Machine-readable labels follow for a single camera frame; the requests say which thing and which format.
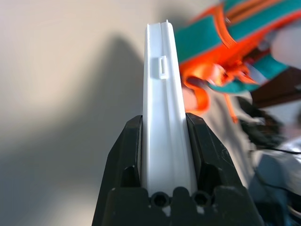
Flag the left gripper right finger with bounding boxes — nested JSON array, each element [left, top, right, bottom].
[[185, 112, 248, 189]]

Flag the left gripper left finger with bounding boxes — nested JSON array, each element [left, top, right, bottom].
[[93, 114, 144, 226]]

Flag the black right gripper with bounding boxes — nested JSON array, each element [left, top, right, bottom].
[[237, 97, 285, 152]]

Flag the white plastic pencil case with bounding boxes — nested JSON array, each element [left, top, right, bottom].
[[141, 20, 197, 212]]

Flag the teal and orange backpack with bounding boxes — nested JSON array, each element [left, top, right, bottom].
[[175, 0, 301, 123]]

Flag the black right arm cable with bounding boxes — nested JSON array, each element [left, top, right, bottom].
[[265, 146, 301, 155]]

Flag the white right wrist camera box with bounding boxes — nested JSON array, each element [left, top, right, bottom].
[[269, 24, 301, 69]]

